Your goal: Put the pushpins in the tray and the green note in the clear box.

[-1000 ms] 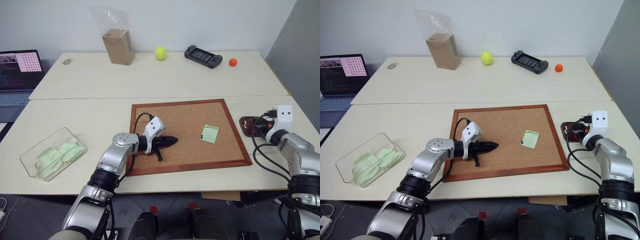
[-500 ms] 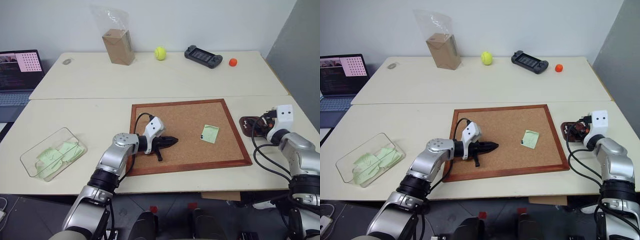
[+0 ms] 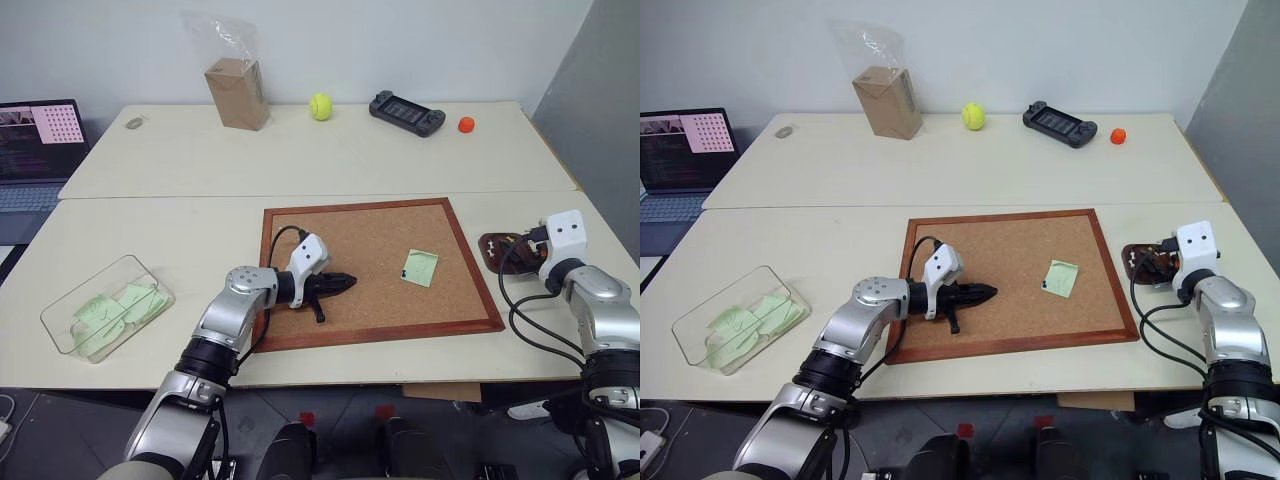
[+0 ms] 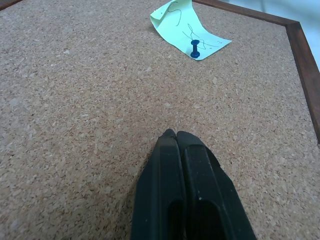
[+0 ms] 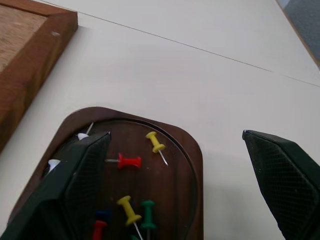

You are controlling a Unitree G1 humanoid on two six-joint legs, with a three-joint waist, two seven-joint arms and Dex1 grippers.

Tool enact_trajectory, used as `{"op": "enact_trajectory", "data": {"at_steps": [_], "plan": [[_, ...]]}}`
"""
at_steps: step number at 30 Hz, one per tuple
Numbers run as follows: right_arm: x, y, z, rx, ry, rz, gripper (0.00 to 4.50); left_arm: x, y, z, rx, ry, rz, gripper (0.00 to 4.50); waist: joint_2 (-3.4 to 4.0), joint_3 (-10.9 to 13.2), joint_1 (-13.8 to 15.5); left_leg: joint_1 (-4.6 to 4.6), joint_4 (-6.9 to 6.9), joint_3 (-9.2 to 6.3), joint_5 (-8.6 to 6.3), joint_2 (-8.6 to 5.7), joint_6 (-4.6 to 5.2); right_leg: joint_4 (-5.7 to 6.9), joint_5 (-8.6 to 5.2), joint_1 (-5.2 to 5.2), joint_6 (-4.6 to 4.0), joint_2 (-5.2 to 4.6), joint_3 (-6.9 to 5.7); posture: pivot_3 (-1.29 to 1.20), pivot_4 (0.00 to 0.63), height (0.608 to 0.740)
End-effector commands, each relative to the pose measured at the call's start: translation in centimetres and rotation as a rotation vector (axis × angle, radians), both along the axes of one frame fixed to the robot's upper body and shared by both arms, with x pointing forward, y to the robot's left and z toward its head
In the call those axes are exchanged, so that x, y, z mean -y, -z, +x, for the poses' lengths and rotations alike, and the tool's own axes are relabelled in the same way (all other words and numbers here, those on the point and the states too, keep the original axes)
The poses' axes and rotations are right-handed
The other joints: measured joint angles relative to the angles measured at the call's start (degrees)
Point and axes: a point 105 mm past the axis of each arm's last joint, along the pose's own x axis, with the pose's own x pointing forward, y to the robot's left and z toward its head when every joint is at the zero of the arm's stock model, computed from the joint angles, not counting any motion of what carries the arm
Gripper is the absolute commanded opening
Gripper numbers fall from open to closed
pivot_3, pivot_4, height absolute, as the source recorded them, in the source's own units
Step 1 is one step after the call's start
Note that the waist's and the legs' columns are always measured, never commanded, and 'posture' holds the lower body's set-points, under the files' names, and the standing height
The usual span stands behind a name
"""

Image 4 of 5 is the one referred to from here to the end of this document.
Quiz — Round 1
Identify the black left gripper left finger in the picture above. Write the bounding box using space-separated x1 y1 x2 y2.
130 128 187 240

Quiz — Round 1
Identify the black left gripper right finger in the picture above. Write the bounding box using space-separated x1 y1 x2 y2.
176 130 257 240

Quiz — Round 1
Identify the green paper note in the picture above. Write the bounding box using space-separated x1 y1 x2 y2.
149 0 233 61

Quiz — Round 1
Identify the blue pushpin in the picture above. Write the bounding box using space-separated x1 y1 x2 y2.
189 39 201 59

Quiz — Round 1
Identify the cork board with wooden frame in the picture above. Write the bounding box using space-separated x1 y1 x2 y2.
0 0 320 240

